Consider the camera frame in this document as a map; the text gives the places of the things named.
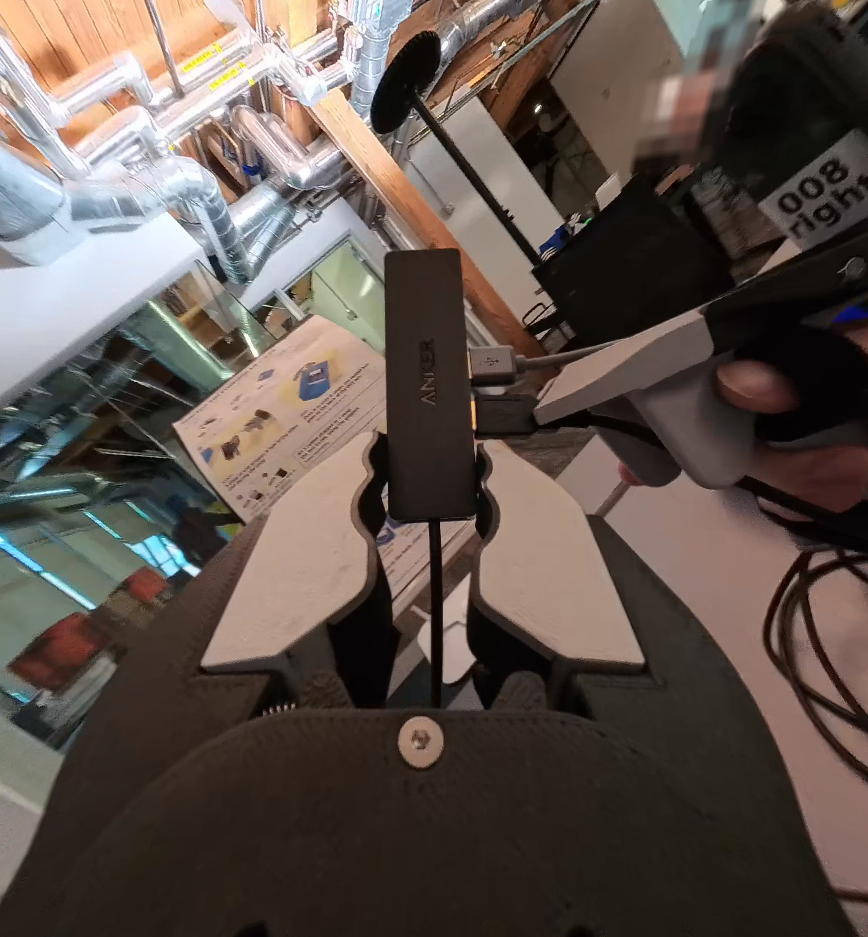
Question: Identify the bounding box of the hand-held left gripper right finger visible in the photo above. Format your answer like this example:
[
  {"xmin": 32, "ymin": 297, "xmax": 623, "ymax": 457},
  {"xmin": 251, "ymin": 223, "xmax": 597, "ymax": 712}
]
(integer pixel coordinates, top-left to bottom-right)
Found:
[{"xmin": 469, "ymin": 439, "xmax": 648, "ymax": 674}]

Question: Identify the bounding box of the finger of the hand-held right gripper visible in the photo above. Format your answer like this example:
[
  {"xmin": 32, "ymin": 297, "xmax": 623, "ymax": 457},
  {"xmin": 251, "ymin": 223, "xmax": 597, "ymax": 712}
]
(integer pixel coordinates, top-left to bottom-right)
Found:
[{"xmin": 533, "ymin": 306, "xmax": 731, "ymax": 429}]

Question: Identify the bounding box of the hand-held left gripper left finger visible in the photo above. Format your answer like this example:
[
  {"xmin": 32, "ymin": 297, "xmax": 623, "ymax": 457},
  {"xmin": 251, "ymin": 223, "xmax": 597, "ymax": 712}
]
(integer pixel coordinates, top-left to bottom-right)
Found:
[{"xmin": 201, "ymin": 432, "xmax": 392, "ymax": 674}]

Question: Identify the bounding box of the grey usb cable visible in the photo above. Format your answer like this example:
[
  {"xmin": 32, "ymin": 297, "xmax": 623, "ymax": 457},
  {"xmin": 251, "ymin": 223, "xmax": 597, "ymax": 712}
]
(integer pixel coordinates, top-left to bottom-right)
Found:
[{"xmin": 469, "ymin": 338, "xmax": 628, "ymax": 389}]

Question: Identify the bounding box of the black usb cable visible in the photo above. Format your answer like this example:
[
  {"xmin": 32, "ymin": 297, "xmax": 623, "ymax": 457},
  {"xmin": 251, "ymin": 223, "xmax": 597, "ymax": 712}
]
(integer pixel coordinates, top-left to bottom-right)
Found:
[{"xmin": 472, "ymin": 392, "xmax": 868, "ymax": 802}]

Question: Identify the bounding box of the black usb hub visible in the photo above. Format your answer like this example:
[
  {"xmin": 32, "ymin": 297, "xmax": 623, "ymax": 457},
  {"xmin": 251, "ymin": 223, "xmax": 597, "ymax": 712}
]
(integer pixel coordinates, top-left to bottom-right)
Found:
[{"xmin": 384, "ymin": 247, "xmax": 479, "ymax": 522}]

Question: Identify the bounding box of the person's right hand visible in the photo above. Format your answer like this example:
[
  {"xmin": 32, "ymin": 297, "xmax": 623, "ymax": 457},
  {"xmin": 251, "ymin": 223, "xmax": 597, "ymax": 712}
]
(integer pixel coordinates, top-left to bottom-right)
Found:
[{"xmin": 718, "ymin": 313, "xmax": 868, "ymax": 515}]

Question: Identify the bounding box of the black utility cart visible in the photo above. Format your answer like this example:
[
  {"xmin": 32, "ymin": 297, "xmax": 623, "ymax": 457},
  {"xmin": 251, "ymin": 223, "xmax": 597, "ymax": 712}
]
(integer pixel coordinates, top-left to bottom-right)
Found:
[{"xmin": 520, "ymin": 289, "xmax": 577, "ymax": 356}]

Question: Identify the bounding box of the black panelled desk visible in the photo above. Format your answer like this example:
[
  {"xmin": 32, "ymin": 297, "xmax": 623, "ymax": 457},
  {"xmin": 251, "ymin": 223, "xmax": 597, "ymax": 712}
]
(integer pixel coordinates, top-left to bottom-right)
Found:
[{"xmin": 532, "ymin": 172, "xmax": 735, "ymax": 345}]

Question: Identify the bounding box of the white stand base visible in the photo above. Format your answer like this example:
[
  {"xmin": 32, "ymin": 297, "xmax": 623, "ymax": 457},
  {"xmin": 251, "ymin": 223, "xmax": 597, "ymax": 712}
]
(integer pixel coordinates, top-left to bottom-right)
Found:
[{"xmin": 415, "ymin": 600, "xmax": 479, "ymax": 685}]

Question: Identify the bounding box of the printed instruction sheet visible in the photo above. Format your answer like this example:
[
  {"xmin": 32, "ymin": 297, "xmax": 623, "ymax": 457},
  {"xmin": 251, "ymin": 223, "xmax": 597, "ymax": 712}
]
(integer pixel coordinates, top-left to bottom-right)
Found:
[{"xmin": 172, "ymin": 315, "xmax": 479, "ymax": 631}]

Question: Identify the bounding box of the black floor lamp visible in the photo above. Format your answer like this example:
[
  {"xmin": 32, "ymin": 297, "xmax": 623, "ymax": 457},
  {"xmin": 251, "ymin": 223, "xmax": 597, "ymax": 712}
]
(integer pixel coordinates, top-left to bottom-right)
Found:
[{"xmin": 370, "ymin": 35, "xmax": 546, "ymax": 268}]

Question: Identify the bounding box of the cluster of silver pipes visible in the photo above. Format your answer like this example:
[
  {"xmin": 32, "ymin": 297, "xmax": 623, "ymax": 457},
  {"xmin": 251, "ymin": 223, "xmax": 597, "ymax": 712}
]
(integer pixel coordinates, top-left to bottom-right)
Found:
[{"xmin": 0, "ymin": 0, "xmax": 376, "ymax": 288}]

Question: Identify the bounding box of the wooden post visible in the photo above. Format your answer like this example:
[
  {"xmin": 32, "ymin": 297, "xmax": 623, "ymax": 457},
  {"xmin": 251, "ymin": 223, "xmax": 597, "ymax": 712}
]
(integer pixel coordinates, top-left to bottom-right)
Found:
[{"xmin": 305, "ymin": 88, "xmax": 548, "ymax": 361}]

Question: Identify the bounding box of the bent spiral duct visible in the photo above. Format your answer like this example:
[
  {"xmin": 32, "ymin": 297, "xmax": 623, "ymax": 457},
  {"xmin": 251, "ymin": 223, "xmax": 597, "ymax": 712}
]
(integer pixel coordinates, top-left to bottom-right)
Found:
[{"xmin": 174, "ymin": 164, "xmax": 299, "ymax": 288}]

